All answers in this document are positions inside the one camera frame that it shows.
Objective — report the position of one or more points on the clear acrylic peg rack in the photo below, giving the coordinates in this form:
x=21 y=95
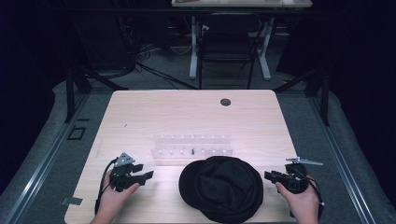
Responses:
x=193 y=143

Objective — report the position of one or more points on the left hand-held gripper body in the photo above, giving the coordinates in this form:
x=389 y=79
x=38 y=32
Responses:
x=122 y=175

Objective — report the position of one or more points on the person's left hand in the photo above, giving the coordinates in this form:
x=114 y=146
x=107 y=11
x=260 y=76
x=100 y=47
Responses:
x=113 y=199

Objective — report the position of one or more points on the white-legged desk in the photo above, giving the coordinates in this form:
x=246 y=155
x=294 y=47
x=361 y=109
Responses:
x=236 y=3

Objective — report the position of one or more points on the person's right hand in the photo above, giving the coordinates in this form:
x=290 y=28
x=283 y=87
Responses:
x=300 y=203

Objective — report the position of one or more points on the black metal stand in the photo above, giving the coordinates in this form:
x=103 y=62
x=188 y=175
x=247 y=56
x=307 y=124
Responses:
x=324 y=96
x=71 y=93

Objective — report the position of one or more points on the black chair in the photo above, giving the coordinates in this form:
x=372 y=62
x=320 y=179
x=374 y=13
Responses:
x=227 y=43

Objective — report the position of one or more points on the aluminium floor rail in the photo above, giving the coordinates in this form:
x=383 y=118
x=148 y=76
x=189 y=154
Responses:
x=342 y=168
x=46 y=161

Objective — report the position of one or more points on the round dark table grommet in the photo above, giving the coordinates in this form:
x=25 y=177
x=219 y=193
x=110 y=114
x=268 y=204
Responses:
x=225 y=102

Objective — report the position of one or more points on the black fabric hat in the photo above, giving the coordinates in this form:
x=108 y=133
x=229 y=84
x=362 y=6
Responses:
x=227 y=189

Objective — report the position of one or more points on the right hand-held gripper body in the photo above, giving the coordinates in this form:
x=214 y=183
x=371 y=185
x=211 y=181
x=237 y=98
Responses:
x=295 y=183

